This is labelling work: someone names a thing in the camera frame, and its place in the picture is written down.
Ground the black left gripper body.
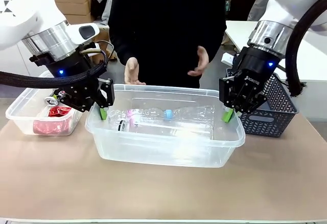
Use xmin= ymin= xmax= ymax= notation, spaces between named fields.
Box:
xmin=46 ymin=51 xmax=102 ymax=102

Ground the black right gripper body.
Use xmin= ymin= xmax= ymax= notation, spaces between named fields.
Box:
xmin=225 ymin=46 xmax=278 ymax=100

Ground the clear plastic container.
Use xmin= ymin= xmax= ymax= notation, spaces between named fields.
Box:
xmin=5 ymin=70 xmax=84 ymax=137
xmin=85 ymin=83 xmax=246 ymax=169

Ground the person's right forearm black sleeve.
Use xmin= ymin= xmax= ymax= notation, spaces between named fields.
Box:
xmin=108 ymin=21 xmax=140 ymax=66

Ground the person's left forearm black sleeve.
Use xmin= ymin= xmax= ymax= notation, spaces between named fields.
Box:
xmin=200 ymin=14 xmax=227 ymax=57

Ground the dark grey perforated basket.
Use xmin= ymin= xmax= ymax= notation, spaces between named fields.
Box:
xmin=225 ymin=66 xmax=299 ymax=139

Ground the person's right hand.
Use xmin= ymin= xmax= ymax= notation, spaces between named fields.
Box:
xmin=124 ymin=56 xmax=147 ymax=86

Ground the person's left hand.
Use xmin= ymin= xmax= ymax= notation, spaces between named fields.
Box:
xmin=187 ymin=45 xmax=210 ymax=77

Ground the crumpled red can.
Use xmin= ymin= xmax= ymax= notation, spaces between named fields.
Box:
xmin=48 ymin=105 xmax=73 ymax=118

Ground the silver can end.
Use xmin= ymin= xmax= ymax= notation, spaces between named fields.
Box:
xmin=44 ymin=95 xmax=59 ymax=106

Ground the white table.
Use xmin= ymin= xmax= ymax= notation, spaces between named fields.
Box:
xmin=225 ymin=20 xmax=327 ymax=83

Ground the clear bottle with pink label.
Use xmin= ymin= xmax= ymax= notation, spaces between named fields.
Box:
xmin=108 ymin=107 xmax=165 ymax=123

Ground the red drink can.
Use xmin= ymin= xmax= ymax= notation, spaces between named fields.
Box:
xmin=32 ymin=120 xmax=69 ymax=136

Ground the flat cardboard box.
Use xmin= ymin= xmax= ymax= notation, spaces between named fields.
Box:
xmin=55 ymin=1 xmax=92 ymax=15
xmin=63 ymin=13 xmax=95 ymax=26

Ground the clear bottle with blue cap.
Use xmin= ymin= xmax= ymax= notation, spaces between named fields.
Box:
xmin=162 ymin=105 xmax=216 ymax=124

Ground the clear bottle with black print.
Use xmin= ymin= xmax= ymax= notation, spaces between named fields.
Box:
xmin=116 ymin=118 xmax=181 ymax=136

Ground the bystander in grey trousers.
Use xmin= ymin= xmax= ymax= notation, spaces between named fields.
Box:
xmin=247 ymin=0 xmax=270 ymax=21

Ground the person torso in black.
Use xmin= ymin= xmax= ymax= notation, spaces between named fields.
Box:
xmin=108 ymin=0 xmax=227 ymax=89

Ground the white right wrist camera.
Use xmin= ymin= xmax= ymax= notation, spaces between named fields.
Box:
xmin=221 ymin=52 xmax=240 ymax=66

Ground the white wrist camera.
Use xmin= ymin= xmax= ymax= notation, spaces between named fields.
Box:
xmin=221 ymin=52 xmax=240 ymax=66
xmin=65 ymin=23 xmax=101 ymax=47

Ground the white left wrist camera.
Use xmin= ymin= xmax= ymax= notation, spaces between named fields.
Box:
xmin=65 ymin=23 xmax=101 ymax=47

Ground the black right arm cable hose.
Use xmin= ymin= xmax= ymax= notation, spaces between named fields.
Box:
xmin=284 ymin=0 xmax=327 ymax=98

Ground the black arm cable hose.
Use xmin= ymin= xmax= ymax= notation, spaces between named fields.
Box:
xmin=284 ymin=0 xmax=327 ymax=98
xmin=0 ymin=62 xmax=107 ymax=89

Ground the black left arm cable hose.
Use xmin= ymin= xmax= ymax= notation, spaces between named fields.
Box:
xmin=0 ymin=62 xmax=107 ymax=89

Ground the thin black camera cable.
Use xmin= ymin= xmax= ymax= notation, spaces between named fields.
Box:
xmin=79 ymin=40 xmax=115 ymax=61

